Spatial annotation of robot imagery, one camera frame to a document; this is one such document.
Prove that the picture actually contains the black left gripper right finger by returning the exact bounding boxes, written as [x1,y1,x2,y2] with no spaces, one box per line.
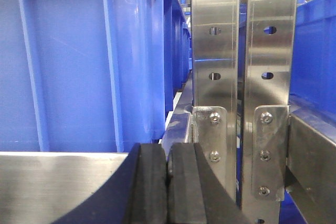
[167,143,250,223]

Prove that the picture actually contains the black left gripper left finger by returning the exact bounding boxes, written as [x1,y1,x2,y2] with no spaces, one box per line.
[55,144,167,223]

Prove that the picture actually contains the large blue bin on shelf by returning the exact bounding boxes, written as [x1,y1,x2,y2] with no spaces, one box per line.
[1,0,190,152]

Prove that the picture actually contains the blue bin right side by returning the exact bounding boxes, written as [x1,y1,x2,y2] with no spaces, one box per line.
[290,0,335,119]

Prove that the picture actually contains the stainless steel shelf beam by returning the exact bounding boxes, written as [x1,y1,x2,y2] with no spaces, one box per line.
[1,152,127,223]

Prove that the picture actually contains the perforated steel upright post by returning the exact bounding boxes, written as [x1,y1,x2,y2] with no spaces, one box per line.
[191,0,239,198]

